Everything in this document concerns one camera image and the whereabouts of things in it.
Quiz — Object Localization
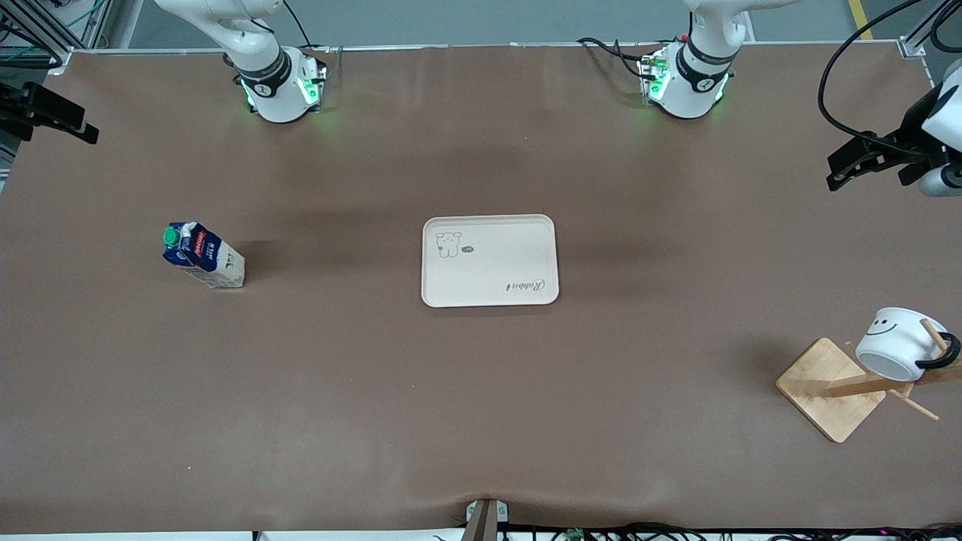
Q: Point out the white cup black handle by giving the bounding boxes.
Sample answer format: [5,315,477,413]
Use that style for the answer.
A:
[855,307,962,382]

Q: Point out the blue white milk carton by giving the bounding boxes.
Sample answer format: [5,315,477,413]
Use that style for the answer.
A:
[163,222,246,289]

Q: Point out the wooden cup rack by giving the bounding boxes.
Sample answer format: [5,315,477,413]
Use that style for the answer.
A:
[776,319,962,444]

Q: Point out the cream tray with bear print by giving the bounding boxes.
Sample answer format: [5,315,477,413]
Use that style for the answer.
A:
[421,214,561,309]

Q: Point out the aluminium frame post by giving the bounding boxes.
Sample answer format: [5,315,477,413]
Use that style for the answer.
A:
[900,0,962,57]
[0,0,113,72]

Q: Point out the black cable at right arm base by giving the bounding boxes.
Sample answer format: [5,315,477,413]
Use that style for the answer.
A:
[282,0,331,53]

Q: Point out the black cables at left arm base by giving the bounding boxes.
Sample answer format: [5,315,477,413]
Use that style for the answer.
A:
[577,36,656,80]

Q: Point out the metal bracket at table edge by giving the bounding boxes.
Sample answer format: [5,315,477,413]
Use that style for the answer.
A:
[464,498,510,541]

